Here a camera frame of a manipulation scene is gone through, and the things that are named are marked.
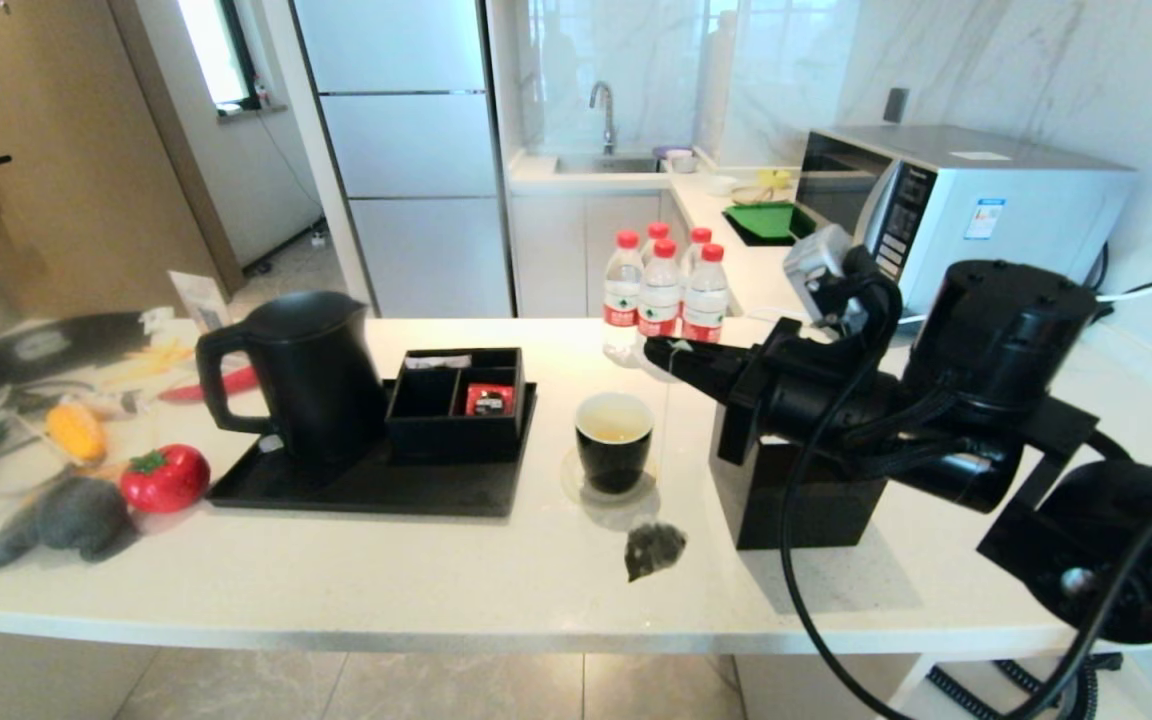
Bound clear sachet of dark tea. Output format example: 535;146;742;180
624;338;689;584

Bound black electric kettle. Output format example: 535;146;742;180
196;290;389;473

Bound black tissue box white top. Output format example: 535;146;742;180
707;395;889;551

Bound black cup white inside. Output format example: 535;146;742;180
574;392;655;495

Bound green plastic tray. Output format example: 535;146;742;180
722;203;817;243

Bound clear round coaster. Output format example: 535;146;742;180
561;447;658;508

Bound white base cabinet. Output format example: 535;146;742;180
511;190;687;321

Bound steel kitchen sink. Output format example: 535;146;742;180
553;154;662;177

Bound black compartment organizer box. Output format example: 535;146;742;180
385;347;527;464

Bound chrome kitchen faucet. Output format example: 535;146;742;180
588;82;619;157

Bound silver microwave oven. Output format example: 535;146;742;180
791;126;1137;321

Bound black serving tray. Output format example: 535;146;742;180
208;380;539;519

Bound red toy chili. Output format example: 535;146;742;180
161;366;262;405

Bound small paper card sign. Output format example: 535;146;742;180
170;272;233;331

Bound red toy tomato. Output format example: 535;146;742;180
119;444;212;515

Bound window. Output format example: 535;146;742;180
176;0;267;115

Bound yellow toy corn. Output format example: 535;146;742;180
46;403;108;464

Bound printed placemat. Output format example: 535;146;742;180
0;305;262;521

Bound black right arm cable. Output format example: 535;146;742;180
779;272;1152;720

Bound black coiled cable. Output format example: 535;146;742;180
924;652;1124;720

